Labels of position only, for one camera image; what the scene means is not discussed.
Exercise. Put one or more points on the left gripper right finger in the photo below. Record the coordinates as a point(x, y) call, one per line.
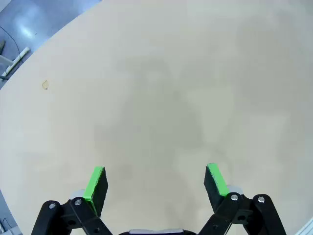
point(216, 193)

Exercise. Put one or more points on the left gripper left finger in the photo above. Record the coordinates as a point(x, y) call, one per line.
point(95, 195)

